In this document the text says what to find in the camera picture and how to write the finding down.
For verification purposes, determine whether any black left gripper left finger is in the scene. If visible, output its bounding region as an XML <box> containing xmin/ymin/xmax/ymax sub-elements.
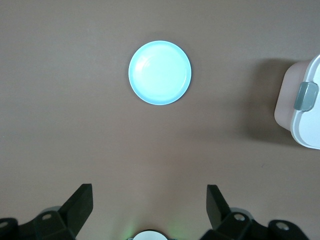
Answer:
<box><xmin>0</xmin><ymin>183</ymin><xmax>94</xmax><ymax>240</ymax></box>

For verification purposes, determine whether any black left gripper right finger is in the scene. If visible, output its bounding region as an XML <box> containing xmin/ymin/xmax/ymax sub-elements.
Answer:
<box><xmin>199</xmin><ymin>184</ymin><xmax>308</xmax><ymax>240</ymax></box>

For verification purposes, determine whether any white lidded storage box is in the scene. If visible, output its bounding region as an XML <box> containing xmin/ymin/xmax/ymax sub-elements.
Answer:
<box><xmin>273</xmin><ymin>52</ymin><xmax>320</xmax><ymax>150</ymax></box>

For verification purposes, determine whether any brown table cover sheet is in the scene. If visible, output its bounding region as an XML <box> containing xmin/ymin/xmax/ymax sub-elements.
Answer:
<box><xmin>0</xmin><ymin>0</ymin><xmax>320</xmax><ymax>240</ymax></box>

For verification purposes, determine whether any light blue round plate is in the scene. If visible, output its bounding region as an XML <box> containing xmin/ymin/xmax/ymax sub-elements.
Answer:
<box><xmin>128</xmin><ymin>40</ymin><xmax>193</xmax><ymax>106</ymax></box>

